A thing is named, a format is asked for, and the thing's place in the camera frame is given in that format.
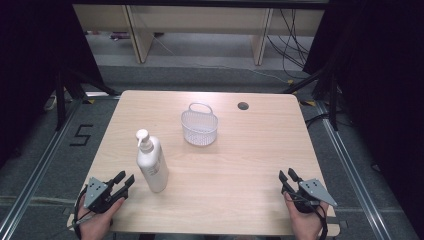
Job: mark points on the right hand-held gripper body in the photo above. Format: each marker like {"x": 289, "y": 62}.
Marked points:
{"x": 312, "y": 195}

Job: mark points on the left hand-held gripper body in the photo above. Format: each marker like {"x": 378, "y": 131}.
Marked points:
{"x": 97, "y": 197}

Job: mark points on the white pump lotion bottle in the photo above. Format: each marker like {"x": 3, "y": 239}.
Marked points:
{"x": 152, "y": 162}

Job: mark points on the white plastic mesh basket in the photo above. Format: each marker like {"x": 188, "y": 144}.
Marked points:
{"x": 199, "y": 126}

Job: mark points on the person's left hand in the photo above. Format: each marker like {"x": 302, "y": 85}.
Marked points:
{"x": 98, "y": 221}

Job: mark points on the person's right hand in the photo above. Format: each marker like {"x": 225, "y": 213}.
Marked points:
{"x": 305, "y": 224}

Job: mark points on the black metal stand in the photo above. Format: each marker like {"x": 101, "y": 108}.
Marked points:
{"x": 325, "y": 88}
{"x": 68, "y": 83}

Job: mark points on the beige wooden desk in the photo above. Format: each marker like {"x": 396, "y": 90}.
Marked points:
{"x": 200, "y": 23}

